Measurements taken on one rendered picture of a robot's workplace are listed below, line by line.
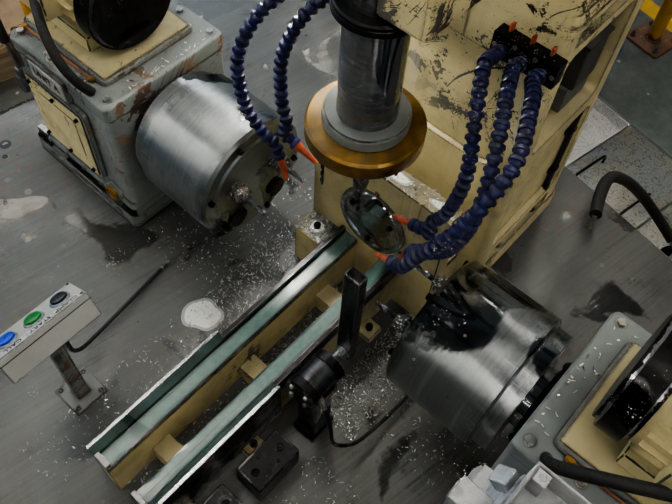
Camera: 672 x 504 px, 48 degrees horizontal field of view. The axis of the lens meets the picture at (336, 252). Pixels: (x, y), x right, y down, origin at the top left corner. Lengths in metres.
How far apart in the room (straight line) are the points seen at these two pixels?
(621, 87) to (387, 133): 2.30
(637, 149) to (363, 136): 1.53
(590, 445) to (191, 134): 0.81
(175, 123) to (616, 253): 0.97
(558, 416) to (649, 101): 2.31
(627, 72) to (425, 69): 2.16
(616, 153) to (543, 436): 1.48
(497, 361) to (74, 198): 1.02
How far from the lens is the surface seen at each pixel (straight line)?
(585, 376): 1.16
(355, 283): 1.06
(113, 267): 1.63
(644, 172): 2.44
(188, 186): 1.36
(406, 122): 1.09
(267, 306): 1.41
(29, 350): 1.27
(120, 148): 1.48
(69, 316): 1.28
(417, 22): 0.89
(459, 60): 1.22
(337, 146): 1.08
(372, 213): 1.37
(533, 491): 0.80
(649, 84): 3.37
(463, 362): 1.14
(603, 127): 2.57
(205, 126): 1.35
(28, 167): 1.84
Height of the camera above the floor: 2.16
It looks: 58 degrees down
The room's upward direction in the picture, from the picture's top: 5 degrees clockwise
